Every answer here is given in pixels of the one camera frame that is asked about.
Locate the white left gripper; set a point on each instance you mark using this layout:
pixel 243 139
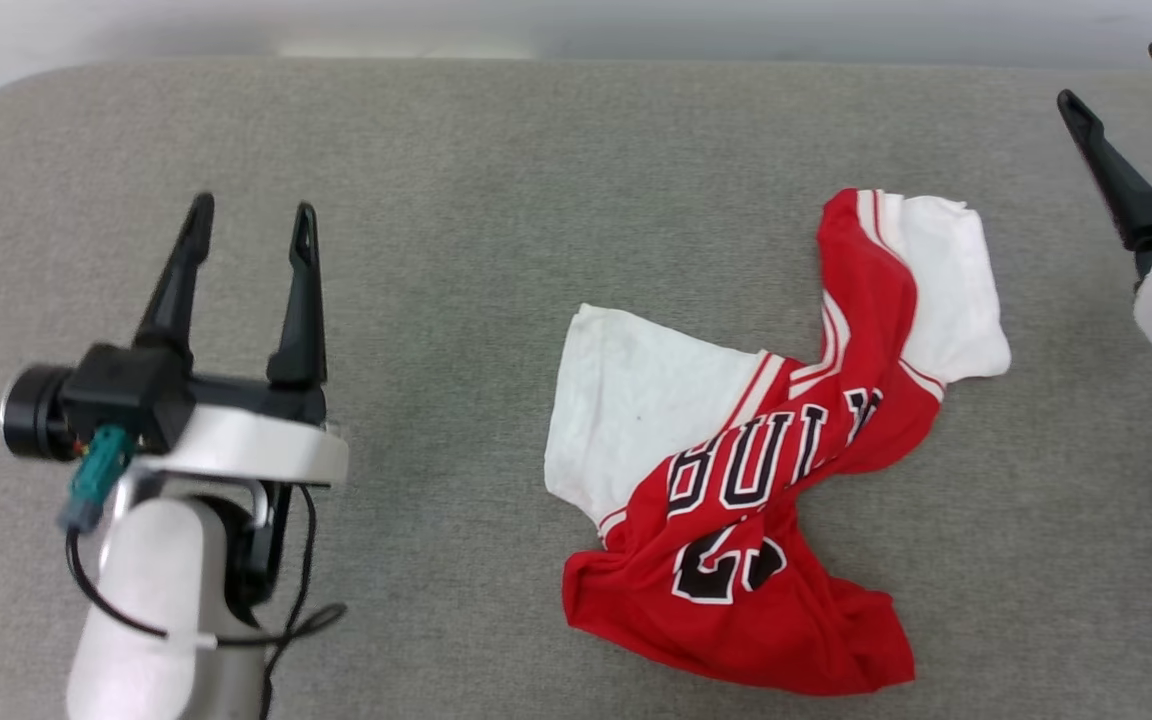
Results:
pixel 256 450

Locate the red white basketball jersey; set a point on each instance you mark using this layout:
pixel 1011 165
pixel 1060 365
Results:
pixel 766 600

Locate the black cylindrical left wrist motor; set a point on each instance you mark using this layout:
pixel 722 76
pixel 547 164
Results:
pixel 36 412

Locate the grey fabric sofa cushion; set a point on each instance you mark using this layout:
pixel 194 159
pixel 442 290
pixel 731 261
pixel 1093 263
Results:
pixel 496 200

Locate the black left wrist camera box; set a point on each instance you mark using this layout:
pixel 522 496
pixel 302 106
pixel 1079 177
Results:
pixel 131 395

